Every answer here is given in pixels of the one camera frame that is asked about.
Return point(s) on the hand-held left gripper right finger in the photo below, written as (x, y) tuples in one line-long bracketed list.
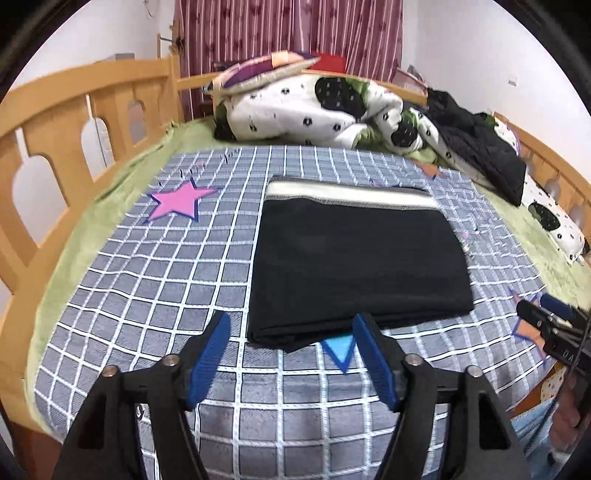
[(375, 362)]

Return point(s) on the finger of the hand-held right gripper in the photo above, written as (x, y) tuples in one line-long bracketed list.
[(533, 314), (556, 305)]

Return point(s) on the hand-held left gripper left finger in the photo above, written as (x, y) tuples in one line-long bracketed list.
[(210, 353)]

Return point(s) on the black pants with white stripe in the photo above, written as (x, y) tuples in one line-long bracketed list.
[(355, 249)]

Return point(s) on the person's right hand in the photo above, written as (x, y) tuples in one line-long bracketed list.
[(570, 429)]

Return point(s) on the grey grid blanket with stars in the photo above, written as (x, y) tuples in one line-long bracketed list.
[(152, 295)]

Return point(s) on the white floral pillow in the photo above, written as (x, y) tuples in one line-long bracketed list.
[(554, 217)]

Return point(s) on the person's light blue jeans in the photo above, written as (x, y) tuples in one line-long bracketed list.
[(531, 429)]

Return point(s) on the black jacket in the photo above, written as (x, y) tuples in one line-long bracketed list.
[(480, 138)]

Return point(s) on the green bed sheet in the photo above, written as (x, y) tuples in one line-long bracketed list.
[(92, 207)]

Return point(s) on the white floral quilt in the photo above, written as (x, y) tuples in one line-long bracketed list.
[(314, 113)]

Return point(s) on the purple and orange pillow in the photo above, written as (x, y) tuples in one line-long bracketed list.
[(258, 71)]

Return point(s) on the red cloth item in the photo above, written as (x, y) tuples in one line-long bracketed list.
[(330, 62)]

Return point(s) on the grey box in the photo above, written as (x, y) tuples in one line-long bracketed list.
[(124, 56)]

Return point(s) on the maroon striped curtain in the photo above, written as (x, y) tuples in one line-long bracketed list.
[(286, 32)]

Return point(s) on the wooden bed frame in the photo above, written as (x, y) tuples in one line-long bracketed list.
[(51, 120)]

